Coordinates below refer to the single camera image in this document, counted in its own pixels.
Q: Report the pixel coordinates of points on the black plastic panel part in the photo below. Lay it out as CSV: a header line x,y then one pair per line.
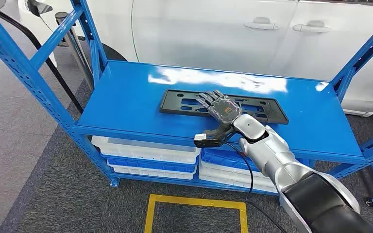
x,y
170,103

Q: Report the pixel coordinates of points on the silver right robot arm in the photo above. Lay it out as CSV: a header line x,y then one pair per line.
x,y
270,151

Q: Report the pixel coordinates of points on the blue metal shelf rack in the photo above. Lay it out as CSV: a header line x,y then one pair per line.
x,y
125,96

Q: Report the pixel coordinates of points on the white car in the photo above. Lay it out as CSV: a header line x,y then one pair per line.
x,y
205,38

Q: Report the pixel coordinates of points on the black charging connector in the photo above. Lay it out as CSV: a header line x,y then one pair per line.
x,y
40,7

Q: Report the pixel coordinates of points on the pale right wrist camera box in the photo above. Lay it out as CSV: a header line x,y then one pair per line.
x,y
200,137

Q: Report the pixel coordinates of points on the silver stanchion post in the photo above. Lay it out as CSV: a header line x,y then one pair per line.
x,y
75,48

